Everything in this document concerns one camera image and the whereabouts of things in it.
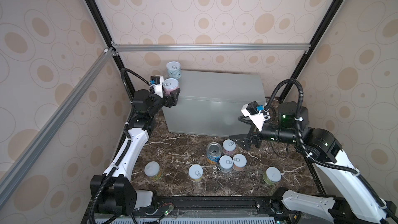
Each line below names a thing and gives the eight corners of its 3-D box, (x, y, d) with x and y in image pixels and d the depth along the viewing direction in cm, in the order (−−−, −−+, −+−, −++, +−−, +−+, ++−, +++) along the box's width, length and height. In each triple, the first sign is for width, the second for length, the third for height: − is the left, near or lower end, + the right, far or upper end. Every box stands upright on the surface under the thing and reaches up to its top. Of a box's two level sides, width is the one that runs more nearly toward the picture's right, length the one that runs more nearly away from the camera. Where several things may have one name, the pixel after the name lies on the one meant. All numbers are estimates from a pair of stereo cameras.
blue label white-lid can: (219, 172, 86) (220, 168, 81) (218, 159, 91) (219, 155, 86) (232, 172, 86) (234, 168, 81) (230, 159, 91) (232, 155, 86)
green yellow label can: (147, 181, 83) (142, 176, 77) (150, 166, 88) (146, 160, 82) (161, 181, 83) (158, 176, 77) (163, 166, 88) (160, 161, 82)
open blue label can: (206, 164, 89) (206, 156, 80) (205, 150, 94) (206, 142, 86) (220, 164, 89) (222, 156, 80) (219, 151, 94) (221, 142, 86)
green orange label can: (264, 184, 82) (268, 181, 77) (261, 170, 87) (264, 166, 82) (278, 184, 82) (283, 181, 77) (274, 170, 87) (278, 166, 82)
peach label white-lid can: (232, 171, 86) (233, 167, 82) (230, 158, 91) (232, 153, 87) (245, 171, 86) (248, 167, 82) (243, 158, 91) (245, 153, 87)
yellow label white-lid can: (189, 182, 83) (188, 178, 78) (189, 168, 87) (189, 164, 83) (203, 182, 83) (203, 178, 78) (203, 168, 87) (203, 164, 83)
